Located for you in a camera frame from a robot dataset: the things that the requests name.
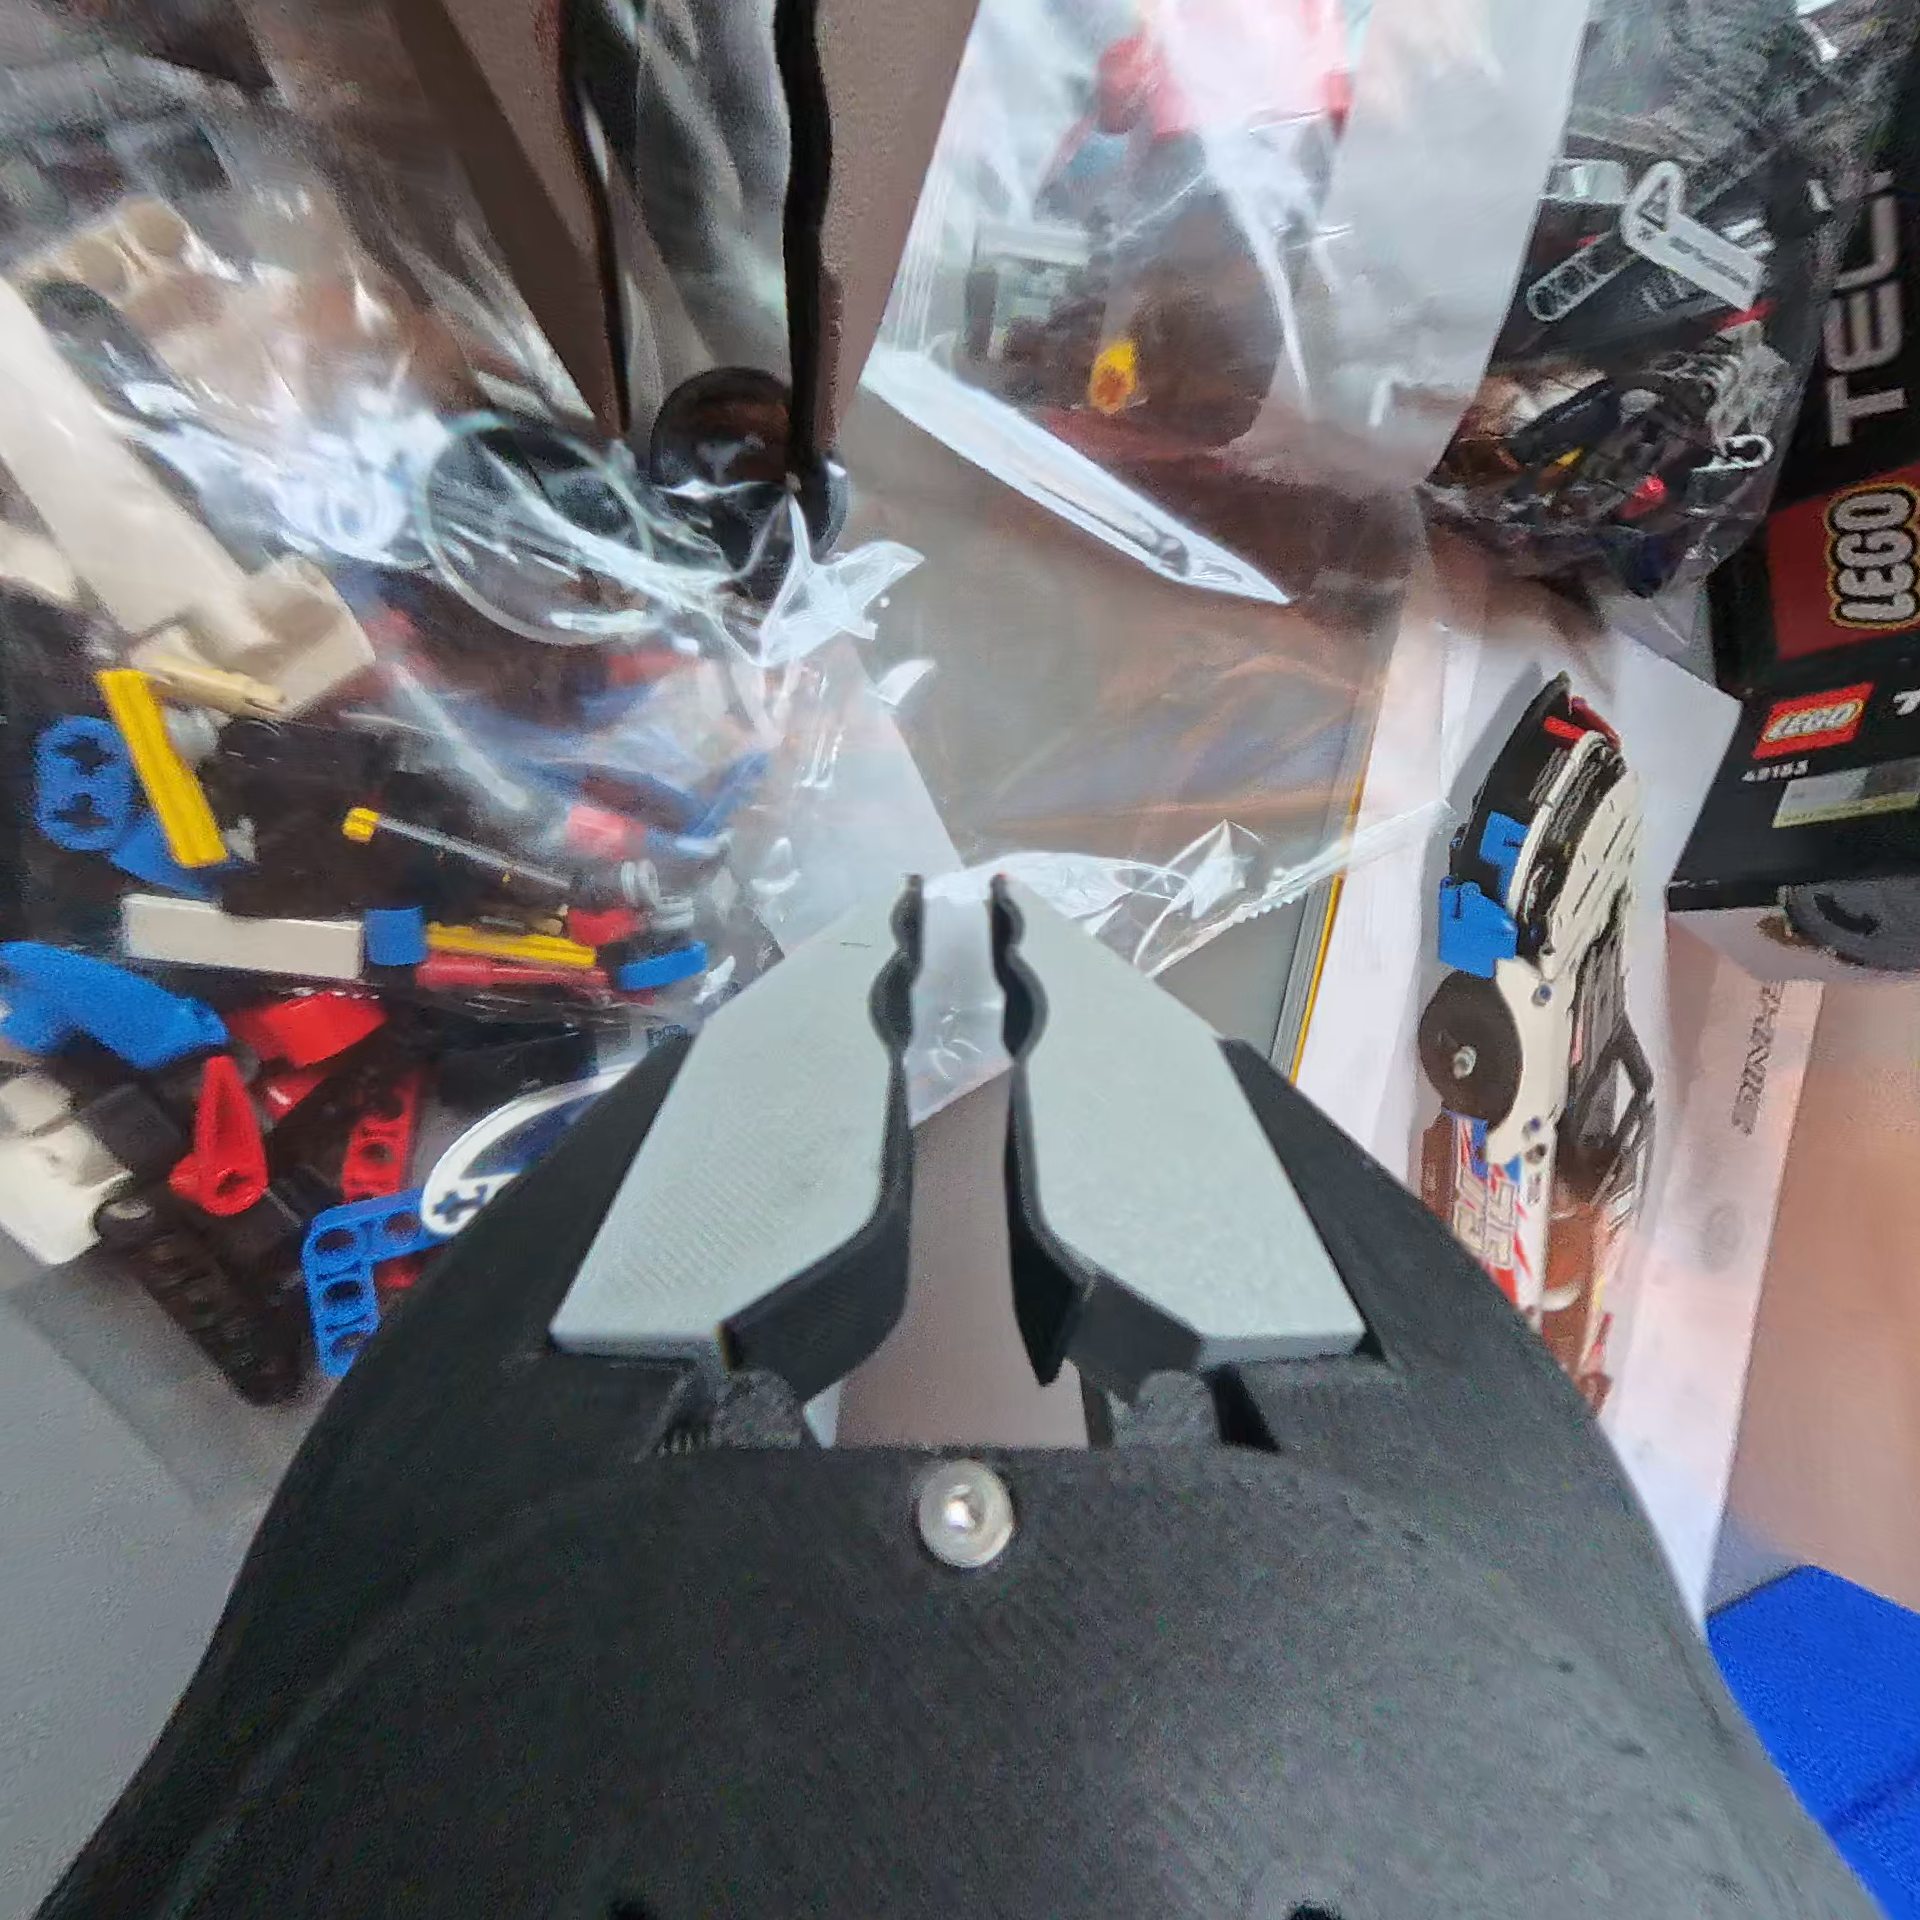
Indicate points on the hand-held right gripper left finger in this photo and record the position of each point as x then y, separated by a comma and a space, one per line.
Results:
751, 1172

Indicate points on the clear bag of red pieces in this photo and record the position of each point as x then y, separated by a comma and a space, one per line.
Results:
1171, 270

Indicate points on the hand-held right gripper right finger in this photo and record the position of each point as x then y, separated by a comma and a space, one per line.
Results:
1171, 1185

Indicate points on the blue plastic crate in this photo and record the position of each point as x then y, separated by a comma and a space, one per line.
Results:
1838, 1695

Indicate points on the pile of loose lego pieces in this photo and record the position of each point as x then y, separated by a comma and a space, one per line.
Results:
285, 932

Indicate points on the black lego set box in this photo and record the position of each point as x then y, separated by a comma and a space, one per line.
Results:
1845, 630

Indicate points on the lego instruction booklet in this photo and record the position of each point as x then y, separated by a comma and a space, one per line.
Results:
1531, 991

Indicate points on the black lego tyre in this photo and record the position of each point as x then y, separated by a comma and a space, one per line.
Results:
721, 451

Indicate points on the clear bag of black pieces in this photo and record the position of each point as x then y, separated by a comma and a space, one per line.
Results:
1635, 390

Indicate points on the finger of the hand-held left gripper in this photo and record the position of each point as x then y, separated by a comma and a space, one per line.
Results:
510, 137
886, 137

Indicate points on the clear plastic lego bag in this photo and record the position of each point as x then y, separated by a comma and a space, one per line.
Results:
1080, 721

